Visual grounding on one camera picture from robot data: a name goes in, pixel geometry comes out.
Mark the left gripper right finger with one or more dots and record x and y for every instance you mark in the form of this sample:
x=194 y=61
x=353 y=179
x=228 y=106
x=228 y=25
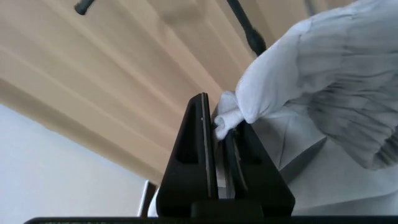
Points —
x=261 y=183

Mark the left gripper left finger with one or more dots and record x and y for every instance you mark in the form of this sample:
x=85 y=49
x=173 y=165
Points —
x=189 y=174

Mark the black clothes rack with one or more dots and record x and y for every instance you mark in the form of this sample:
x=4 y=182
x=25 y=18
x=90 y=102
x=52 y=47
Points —
x=253 y=37

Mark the pale grey shorts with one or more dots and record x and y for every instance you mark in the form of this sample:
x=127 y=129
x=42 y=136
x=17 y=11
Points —
x=326 y=77

